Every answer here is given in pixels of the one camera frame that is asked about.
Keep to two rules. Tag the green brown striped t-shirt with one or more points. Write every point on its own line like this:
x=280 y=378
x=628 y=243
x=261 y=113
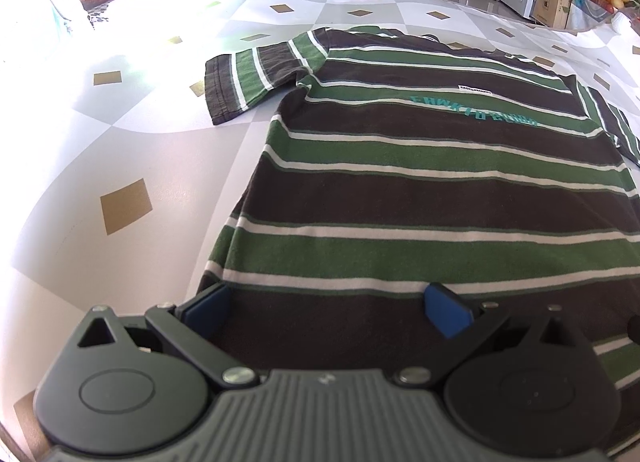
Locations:
x=400 y=192

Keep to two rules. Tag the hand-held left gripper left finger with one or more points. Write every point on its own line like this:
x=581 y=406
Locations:
x=210 y=311

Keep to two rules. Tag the cardboard box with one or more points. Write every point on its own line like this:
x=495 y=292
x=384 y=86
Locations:
x=550 y=4

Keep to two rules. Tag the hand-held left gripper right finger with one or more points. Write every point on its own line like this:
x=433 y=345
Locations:
x=442 y=311

